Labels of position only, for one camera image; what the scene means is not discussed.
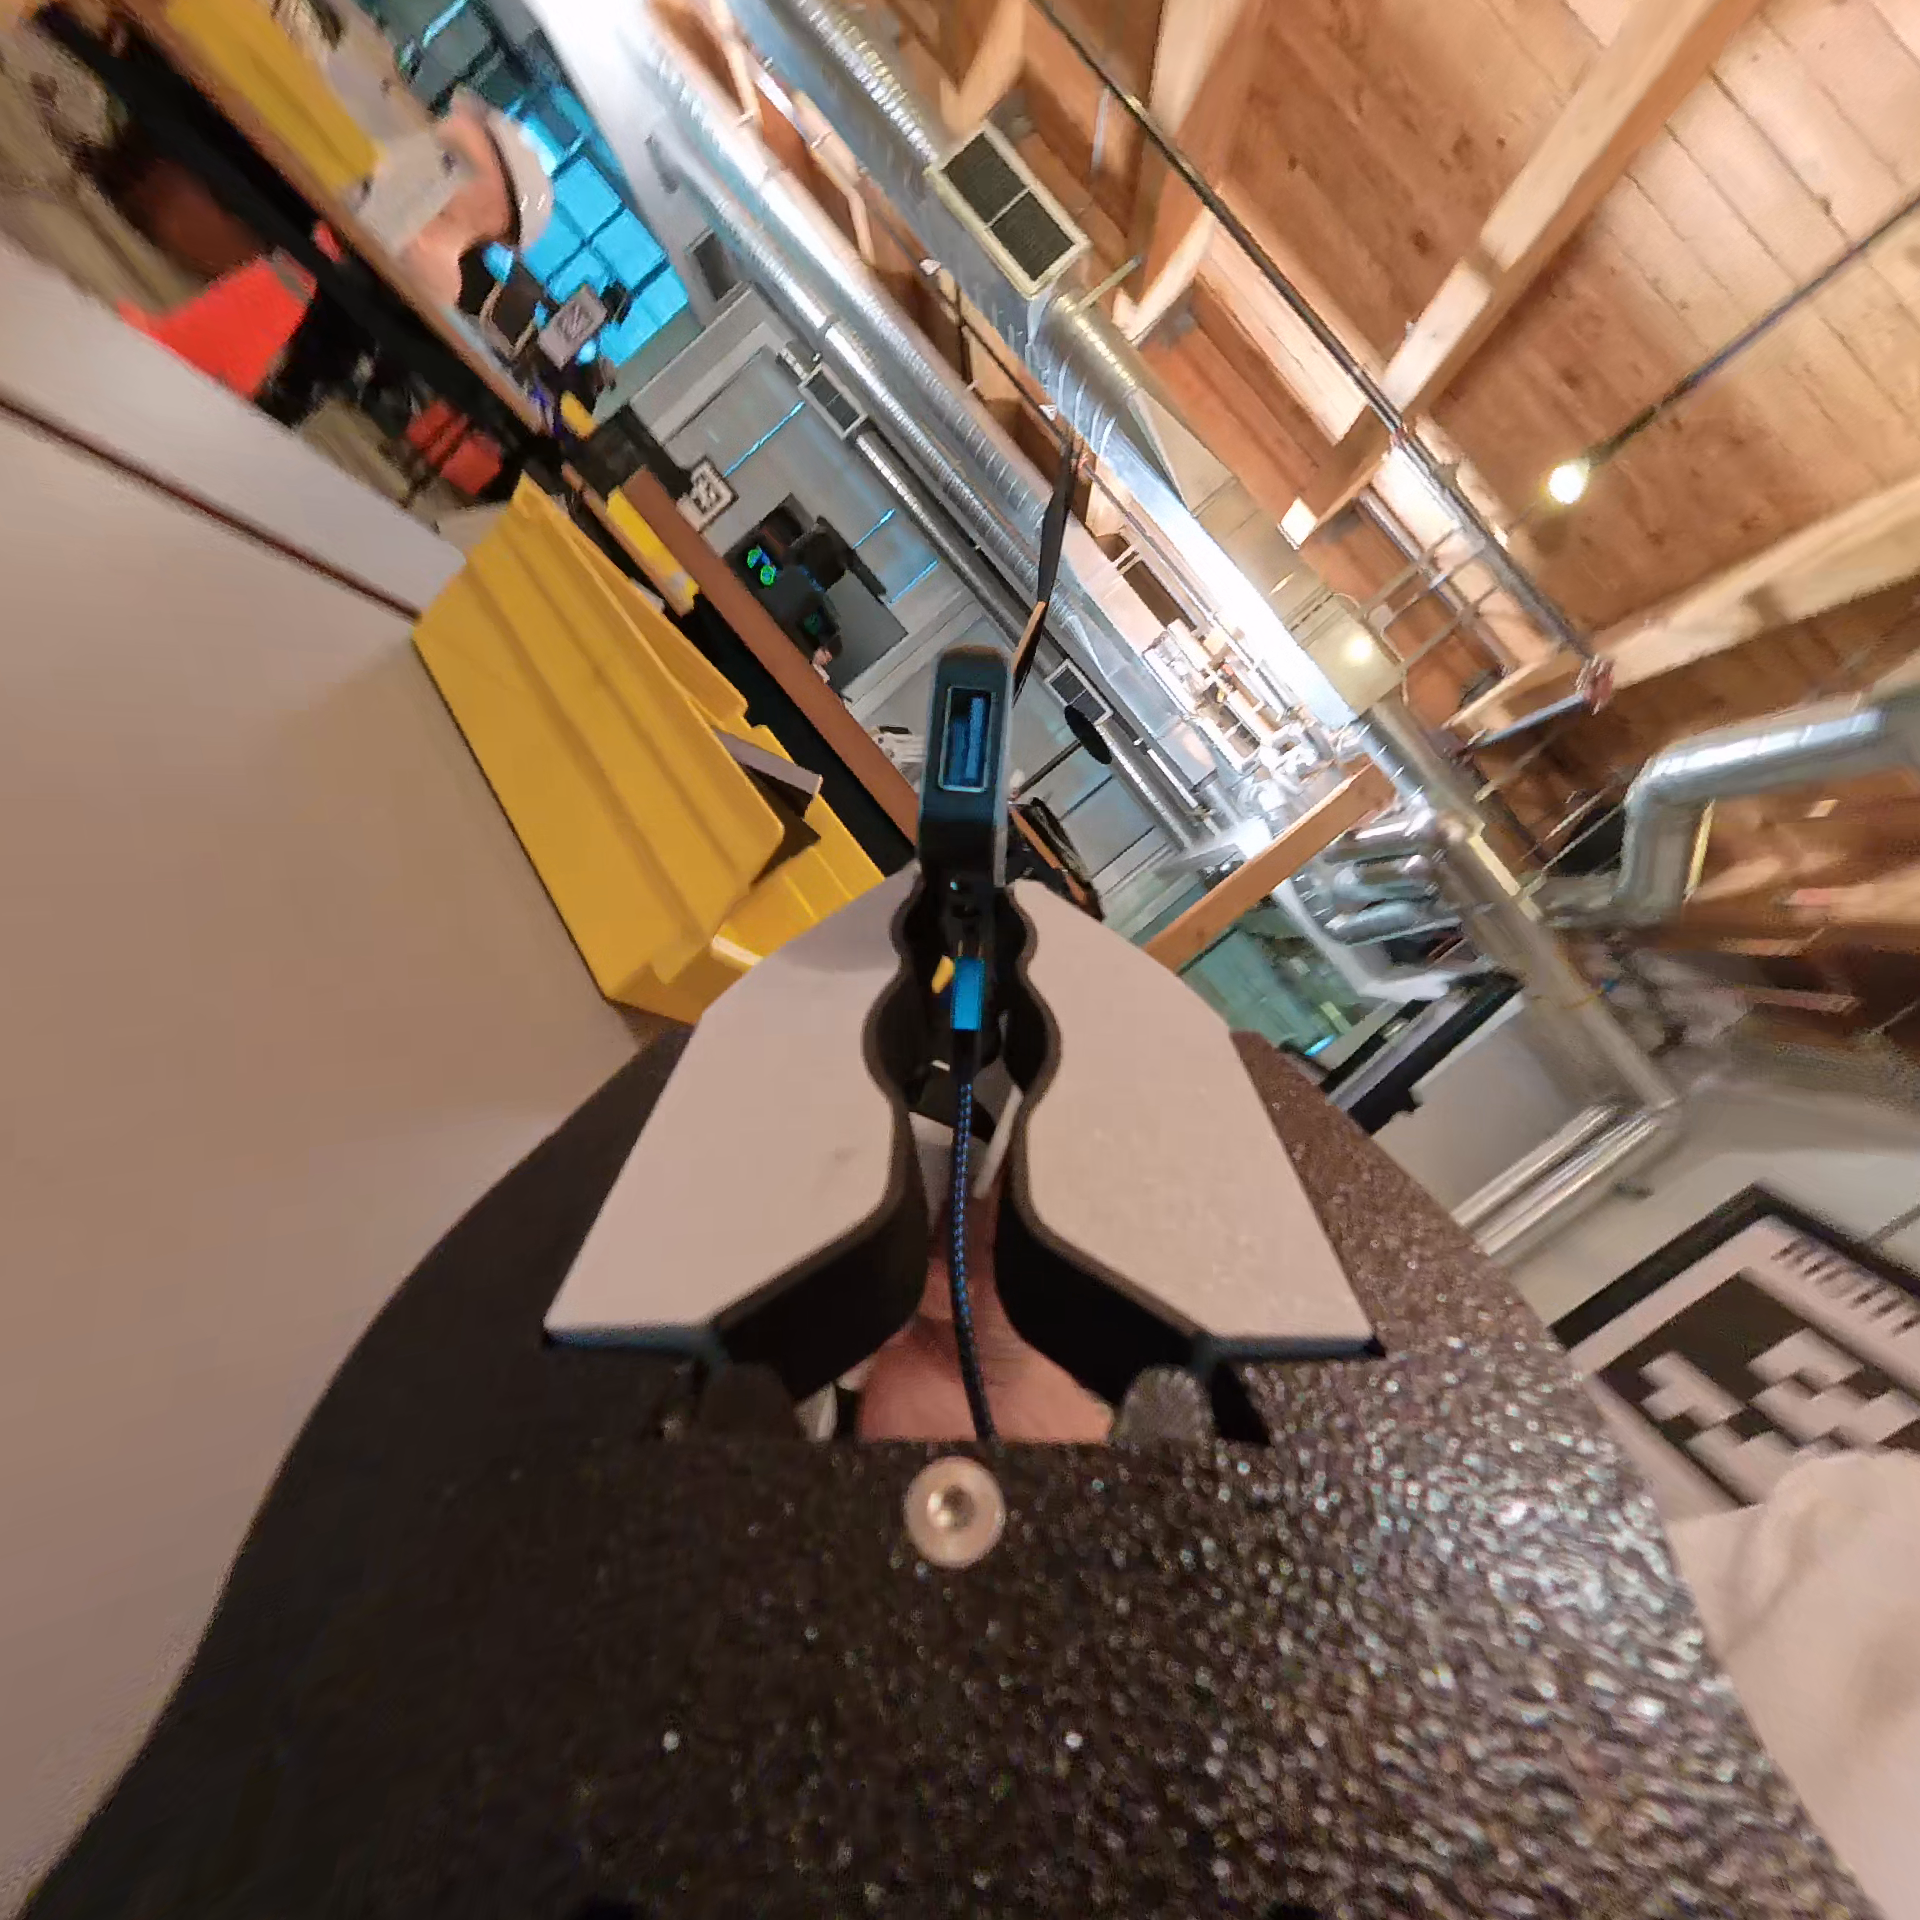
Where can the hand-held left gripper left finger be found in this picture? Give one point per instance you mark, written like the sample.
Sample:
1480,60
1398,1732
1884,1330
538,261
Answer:
734,1171

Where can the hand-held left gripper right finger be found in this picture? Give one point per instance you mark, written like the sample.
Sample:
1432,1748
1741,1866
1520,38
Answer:
1199,1187

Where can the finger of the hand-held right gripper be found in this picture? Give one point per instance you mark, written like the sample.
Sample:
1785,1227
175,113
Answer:
1002,1140

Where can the grey slim usb hub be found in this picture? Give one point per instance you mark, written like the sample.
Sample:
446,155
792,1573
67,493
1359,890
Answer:
951,845

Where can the black usb hub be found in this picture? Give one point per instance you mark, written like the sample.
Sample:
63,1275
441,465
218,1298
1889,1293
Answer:
770,767

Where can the yellow plastic bin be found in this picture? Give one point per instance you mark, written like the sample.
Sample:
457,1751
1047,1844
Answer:
597,748

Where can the person's right hand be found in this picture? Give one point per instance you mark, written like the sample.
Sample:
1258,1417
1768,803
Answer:
1036,1395

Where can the wooden pillar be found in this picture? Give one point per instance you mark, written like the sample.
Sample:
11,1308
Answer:
1274,862

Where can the black device green lights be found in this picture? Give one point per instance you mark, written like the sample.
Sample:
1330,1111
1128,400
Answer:
794,598

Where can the white vent grille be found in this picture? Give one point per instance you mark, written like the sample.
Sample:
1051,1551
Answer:
1005,211

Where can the orange traffic cone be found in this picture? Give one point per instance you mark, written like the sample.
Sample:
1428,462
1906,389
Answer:
227,325

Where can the mannequin head white helmet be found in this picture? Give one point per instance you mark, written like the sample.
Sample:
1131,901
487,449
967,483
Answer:
480,193

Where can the yellow storage tray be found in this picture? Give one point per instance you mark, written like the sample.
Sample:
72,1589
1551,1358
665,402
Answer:
267,77

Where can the silver round duct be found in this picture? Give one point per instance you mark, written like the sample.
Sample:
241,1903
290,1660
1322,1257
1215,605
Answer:
1666,840
1516,916

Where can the spiral metal duct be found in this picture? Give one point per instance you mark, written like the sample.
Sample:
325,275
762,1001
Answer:
975,227

